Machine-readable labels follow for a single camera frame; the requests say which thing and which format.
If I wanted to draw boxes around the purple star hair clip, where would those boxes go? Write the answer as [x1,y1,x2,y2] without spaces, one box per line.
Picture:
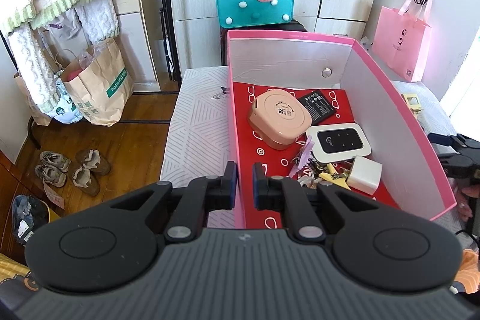
[289,136,314,178]

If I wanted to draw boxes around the yellow star hair clip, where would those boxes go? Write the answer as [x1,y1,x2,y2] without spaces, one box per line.
[319,163,351,190]

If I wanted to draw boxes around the pink square compact case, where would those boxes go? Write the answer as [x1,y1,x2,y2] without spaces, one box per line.
[248,88,312,150]

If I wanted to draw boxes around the white black pocket router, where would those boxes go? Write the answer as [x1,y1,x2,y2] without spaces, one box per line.
[306,123,372,164]

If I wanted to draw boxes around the white charger cube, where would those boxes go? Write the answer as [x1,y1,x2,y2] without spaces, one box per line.
[346,156,383,196]

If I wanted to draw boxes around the black phone battery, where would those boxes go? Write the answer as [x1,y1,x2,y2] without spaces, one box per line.
[298,90,336,125]

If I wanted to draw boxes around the pink storage box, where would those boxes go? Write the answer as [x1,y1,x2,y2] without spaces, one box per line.
[228,32,456,220]

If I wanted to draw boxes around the white patterned table cloth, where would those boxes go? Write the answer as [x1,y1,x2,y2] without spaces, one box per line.
[159,65,241,230]

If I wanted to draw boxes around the cream plastic clip holder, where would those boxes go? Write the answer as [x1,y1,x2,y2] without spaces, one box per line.
[401,93,422,118]

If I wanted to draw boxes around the brown fuzzy boot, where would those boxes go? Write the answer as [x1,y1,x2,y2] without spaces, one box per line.
[72,166,99,196]
[76,149,112,175]

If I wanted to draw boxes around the pink paper gift bag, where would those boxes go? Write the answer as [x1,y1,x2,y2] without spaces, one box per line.
[372,0,433,83]

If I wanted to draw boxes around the brown paper shopping bag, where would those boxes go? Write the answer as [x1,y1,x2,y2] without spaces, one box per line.
[61,38,134,127]

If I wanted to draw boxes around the grey fuzzy shoe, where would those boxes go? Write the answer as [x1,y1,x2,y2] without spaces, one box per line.
[35,163,68,188]
[39,151,72,173]

